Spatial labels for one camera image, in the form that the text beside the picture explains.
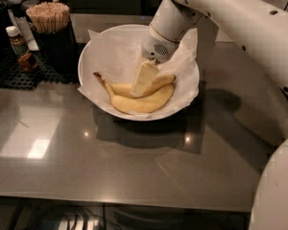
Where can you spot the dark lidded jar right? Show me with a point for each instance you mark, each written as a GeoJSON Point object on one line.
{"type": "Point", "coordinates": [29, 3]}

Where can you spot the dark lidded jar left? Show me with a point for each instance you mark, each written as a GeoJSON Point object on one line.
{"type": "Point", "coordinates": [16, 7]}

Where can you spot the black grid mat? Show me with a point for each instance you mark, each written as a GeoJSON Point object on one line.
{"type": "Point", "coordinates": [12, 77]}

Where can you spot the small red-brown condiment jar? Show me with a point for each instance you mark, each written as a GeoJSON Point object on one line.
{"type": "Point", "coordinates": [28, 63]}

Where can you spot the sauce bottle white cap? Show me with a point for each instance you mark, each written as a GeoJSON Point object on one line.
{"type": "Point", "coordinates": [17, 41]}

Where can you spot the white bowl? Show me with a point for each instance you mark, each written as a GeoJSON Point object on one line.
{"type": "Point", "coordinates": [134, 71]}

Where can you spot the dark lidded jar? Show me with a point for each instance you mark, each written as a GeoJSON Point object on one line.
{"type": "Point", "coordinates": [29, 3]}
{"type": "Point", "coordinates": [16, 7]}

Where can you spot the yellow banana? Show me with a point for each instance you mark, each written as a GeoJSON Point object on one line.
{"type": "Point", "coordinates": [147, 104]}
{"type": "Point", "coordinates": [125, 89]}

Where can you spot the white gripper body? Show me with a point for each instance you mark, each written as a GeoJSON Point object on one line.
{"type": "Point", "coordinates": [156, 47]}

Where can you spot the white flat card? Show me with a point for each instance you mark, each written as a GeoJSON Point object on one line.
{"type": "Point", "coordinates": [23, 26]}

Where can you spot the white paper liner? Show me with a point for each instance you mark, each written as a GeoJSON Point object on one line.
{"type": "Point", "coordinates": [118, 55]}

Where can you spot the black chopstick holder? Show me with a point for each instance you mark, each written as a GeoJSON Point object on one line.
{"type": "Point", "coordinates": [60, 48]}

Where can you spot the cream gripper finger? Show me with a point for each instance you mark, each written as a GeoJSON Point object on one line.
{"type": "Point", "coordinates": [146, 72]}

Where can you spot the bundle of wooden chopsticks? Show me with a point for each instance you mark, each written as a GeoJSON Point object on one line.
{"type": "Point", "coordinates": [49, 17]}

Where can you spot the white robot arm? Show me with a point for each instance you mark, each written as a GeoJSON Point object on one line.
{"type": "Point", "coordinates": [261, 30]}

